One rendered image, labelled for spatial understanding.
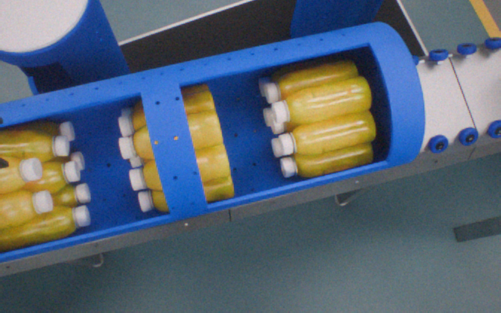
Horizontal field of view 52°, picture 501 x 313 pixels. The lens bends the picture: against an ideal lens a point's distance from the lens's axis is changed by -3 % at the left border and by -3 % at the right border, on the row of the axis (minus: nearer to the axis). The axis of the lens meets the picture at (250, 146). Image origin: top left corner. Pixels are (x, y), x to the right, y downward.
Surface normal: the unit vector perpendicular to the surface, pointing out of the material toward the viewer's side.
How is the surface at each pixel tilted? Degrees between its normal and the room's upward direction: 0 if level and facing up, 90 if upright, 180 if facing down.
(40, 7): 0
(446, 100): 0
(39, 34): 0
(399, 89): 14
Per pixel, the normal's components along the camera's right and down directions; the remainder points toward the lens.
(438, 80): 0.05, -0.25
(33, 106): -0.12, -0.77
